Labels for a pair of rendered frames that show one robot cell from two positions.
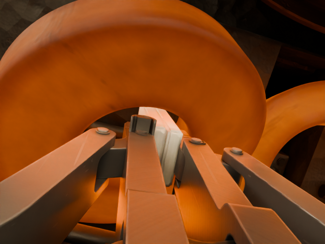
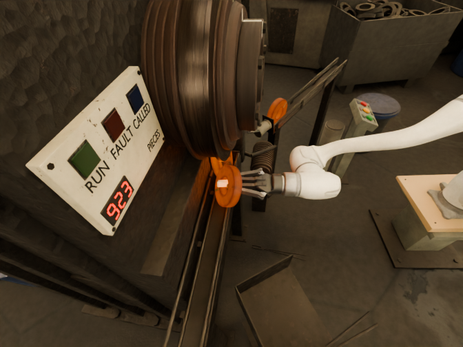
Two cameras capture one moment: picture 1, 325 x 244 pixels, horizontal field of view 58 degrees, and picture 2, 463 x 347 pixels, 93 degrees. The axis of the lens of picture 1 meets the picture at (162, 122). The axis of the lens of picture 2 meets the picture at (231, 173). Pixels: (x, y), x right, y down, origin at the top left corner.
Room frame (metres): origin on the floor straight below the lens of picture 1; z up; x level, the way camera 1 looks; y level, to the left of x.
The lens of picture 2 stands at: (0.04, 0.49, 1.41)
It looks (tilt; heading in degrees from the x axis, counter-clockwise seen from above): 49 degrees down; 284
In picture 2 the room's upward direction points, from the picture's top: 5 degrees counter-clockwise
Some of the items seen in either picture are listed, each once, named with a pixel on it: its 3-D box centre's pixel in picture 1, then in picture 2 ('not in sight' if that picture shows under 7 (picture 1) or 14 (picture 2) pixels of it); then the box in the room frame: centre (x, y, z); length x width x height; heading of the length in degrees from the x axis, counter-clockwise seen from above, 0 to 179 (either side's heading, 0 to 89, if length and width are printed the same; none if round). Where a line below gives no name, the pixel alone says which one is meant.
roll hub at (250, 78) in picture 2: not in sight; (253, 79); (0.10, -0.11, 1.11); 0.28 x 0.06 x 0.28; 91
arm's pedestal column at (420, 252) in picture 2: not in sight; (426, 225); (-0.94, -0.31, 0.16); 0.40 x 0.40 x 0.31; 9
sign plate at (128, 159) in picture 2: not in sight; (122, 147); (0.30, 0.23, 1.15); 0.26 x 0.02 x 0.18; 91
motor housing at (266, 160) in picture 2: not in sight; (260, 180); (0.07, -0.44, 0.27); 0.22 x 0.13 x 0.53; 91
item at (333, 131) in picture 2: not in sight; (324, 153); (-0.37, -0.76, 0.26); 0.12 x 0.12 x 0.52
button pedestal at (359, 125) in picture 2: not in sight; (348, 146); (-0.53, -0.80, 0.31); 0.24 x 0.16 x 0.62; 91
